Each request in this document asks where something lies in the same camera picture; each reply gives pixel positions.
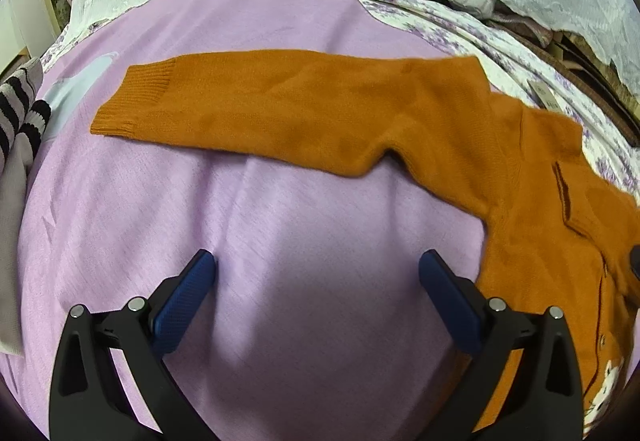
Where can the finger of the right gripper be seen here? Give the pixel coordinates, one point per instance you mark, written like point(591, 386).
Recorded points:
point(634, 260)

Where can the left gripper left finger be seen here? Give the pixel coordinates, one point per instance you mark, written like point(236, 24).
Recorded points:
point(87, 400)

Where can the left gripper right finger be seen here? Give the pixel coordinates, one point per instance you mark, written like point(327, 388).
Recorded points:
point(544, 401)

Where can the orange knit child cardigan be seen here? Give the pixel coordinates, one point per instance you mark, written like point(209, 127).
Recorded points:
point(556, 232)

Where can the purple floral white quilt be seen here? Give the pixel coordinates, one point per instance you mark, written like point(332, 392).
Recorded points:
point(500, 51)

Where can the woven brown mat stack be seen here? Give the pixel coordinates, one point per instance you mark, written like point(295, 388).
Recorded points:
point(571, 56)

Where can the beige paper price tag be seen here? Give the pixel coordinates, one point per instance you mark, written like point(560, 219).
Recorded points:
point(545, 96)

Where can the lilac bed sheet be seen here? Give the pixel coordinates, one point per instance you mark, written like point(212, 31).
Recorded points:
point(318, 328)

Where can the black white striped folded garment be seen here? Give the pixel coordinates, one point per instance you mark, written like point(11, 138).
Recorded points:
point(22, 113)

